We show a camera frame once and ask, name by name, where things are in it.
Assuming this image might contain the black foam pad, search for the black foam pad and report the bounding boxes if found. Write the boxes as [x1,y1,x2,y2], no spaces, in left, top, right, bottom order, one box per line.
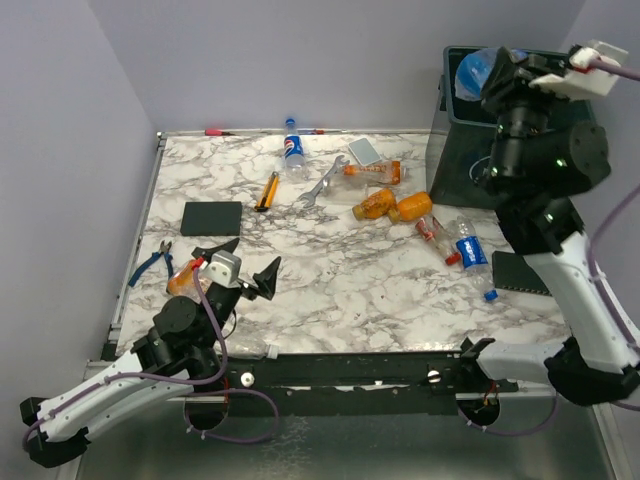
[180,201,243,237]
[492,251,550,296]

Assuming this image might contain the plain orange juice bottle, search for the plain orange juice bottle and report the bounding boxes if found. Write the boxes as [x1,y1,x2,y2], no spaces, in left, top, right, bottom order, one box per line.
[387,192,433,224]

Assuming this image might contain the Pepsi bottle right side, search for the Pepsi bottle right side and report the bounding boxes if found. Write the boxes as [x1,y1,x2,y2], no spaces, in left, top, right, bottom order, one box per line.
[450,216,498,302]

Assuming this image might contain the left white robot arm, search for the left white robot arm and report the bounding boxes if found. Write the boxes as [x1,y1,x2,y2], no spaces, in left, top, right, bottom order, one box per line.
[20,239,282,468]

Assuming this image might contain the blue handled pliers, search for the blue handled pliers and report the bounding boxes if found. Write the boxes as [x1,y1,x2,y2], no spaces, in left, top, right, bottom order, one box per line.
[127,239,175,294]

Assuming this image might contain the clear crushed bottle front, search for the clear crushed bottle front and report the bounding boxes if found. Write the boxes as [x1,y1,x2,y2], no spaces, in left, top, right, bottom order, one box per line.
[226,336,279,360]

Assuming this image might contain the purple cable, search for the purple cable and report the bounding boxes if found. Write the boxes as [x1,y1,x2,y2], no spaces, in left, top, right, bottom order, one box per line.
[22,259,281,451]
[464,57,640,437]

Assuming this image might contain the black foam pad right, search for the black foam pad right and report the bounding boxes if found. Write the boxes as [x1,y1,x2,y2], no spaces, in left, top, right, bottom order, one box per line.
[492,251,550,296]

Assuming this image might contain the upright Pepsi bottle far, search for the upright Pepsi bottle far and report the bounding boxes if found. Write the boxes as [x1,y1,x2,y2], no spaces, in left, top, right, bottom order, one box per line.
[283,118,309,180]

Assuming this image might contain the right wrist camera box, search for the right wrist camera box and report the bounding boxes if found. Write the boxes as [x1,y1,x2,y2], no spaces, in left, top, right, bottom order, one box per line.
[528,40,629,101]

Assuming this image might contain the black foam pad left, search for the black foam pad left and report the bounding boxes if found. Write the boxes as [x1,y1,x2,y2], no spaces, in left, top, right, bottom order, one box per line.
[180,201,243,237]

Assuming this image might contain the crushed orange label bottle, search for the crushed orange label bottle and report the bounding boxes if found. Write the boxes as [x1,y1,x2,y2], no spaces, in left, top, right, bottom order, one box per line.
[340,160,406,185]

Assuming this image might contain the white power bank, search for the white power bank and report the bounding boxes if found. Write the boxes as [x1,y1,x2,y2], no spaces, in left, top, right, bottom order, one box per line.
[348,138,381,166]

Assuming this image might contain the large orange drink bottle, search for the large orange drink bottle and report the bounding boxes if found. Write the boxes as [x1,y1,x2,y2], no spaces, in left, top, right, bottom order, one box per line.
[167,258,204,299]

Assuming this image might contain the light blue label bottle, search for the light blue label bottle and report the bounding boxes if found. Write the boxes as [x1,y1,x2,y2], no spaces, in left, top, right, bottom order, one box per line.
[454,47,498,102]

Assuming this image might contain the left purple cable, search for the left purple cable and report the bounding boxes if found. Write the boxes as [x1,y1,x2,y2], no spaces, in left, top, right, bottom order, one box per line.
[22,259,281,451]

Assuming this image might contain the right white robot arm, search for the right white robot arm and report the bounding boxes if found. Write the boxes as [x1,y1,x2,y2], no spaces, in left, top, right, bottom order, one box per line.
[455,41,639,406]

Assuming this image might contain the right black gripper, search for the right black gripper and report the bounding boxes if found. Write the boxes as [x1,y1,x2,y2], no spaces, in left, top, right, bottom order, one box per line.
[481,46,581,187]

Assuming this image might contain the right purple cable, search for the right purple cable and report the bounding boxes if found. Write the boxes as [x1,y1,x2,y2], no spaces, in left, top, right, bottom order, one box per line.
[464,57,640,437]

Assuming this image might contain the yellow utility knife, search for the yellow utility knife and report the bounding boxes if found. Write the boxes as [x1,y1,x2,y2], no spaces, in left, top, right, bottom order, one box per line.
[254,171,279,213]

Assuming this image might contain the red marker pen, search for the red marker pen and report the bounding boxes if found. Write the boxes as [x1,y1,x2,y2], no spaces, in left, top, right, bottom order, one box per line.
[203,129,236,137]

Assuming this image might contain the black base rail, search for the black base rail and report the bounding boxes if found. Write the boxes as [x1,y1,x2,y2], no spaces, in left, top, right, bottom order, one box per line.
[225,351,492,417]

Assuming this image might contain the dark green plastic bin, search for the dark green plastic bin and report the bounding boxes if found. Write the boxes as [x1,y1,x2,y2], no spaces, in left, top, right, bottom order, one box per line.
[429,46,611,210]

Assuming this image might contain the silver wrench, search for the silver wrench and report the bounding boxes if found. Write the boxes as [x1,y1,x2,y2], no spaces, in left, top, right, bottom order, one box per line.
[298,155,349,209]

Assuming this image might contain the small red label bottle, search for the small red label bottle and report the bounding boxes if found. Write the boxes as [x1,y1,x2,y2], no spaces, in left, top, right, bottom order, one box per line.
[415,214,461,266]

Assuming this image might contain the orange juice bottle patterned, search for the orange juice bottle patterned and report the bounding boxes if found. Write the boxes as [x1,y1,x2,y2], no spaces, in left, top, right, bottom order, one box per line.
[352,188,396,220]

